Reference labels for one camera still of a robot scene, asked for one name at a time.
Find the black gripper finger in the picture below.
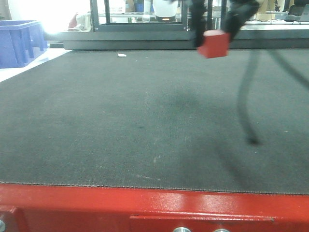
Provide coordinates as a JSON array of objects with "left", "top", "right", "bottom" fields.
[
  {"left": 189, "top": 0, "right": 207, "bottom": 47},
  {"left": 222, "top": 1, "right": 260, "bottom": 42}
]

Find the black hanging cable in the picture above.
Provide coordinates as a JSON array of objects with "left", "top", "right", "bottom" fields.
[{"left": 237, "top": 49, "right": 262, "bottom": 146}]

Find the blue plastic crate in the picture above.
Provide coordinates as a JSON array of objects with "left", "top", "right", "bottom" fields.
[{"left": 0, "top": 20, "right": 48, "bottom": 69}]

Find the red magnetic cube block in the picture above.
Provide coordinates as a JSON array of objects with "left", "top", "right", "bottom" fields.
[{"left": 197, "top": 30, "right": 230, "bottom": 58}]

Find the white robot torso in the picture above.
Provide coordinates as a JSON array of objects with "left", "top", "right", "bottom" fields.
[{"left": 142, "top": 0, "right": 178, "bottom": 23}]

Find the small white paper scrap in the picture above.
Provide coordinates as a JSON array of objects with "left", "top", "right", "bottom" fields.
[{"left": 117, "top": 53, "right": 127, "bottom": 58}]

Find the black fabric table mat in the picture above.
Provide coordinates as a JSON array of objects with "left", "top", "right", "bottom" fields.
[{"left": 0, "top": 50, "right": 309, "bottom": 194}]

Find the black metal frame rack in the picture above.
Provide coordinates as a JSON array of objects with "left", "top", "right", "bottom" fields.
[{"left": 89, "top": 0, "right": 227, "bottom": 32}]

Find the red metal table frame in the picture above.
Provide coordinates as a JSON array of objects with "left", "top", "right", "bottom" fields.
[{"left": 0, "top": 184, "right": 309, "bottom": 232}]

